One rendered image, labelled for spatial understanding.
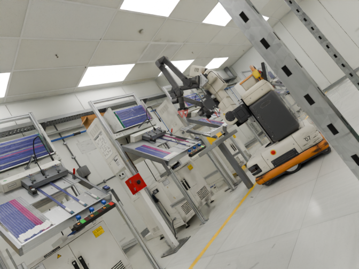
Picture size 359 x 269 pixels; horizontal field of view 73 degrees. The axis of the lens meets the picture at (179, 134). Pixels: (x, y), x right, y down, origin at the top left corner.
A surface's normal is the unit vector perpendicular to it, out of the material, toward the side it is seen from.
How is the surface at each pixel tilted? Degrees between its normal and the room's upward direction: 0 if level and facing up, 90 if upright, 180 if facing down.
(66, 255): 90
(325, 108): 90
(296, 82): 90
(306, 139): 90
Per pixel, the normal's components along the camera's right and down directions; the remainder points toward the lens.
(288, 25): -0.57, 0.27
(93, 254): 0.60, -0.50
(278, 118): -0.41, 0.15
